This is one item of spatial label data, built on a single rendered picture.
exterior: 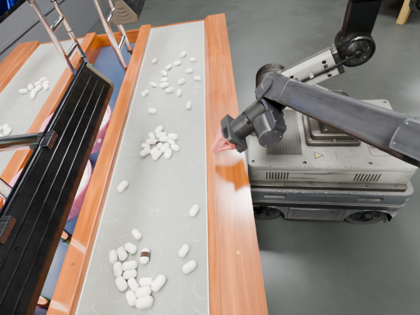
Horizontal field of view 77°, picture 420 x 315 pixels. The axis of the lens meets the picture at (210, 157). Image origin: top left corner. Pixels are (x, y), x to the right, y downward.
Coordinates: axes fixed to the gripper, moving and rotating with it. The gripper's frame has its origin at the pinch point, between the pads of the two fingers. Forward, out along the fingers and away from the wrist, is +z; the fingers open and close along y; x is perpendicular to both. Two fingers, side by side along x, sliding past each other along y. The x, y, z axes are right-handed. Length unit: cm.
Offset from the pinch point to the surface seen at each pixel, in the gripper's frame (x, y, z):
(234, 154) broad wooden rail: 6.9, -1.6, -1.3
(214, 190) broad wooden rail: 3.3, 10.1, 4.5
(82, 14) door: -75, -321, 142
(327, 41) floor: 124, -201, -42
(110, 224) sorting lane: -14.1, 15.5, 28.4
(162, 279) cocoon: -4.0, 31.9, 15.8
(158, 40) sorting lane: -17, -90, 19
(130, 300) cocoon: -8.1, 35.5, 21.2
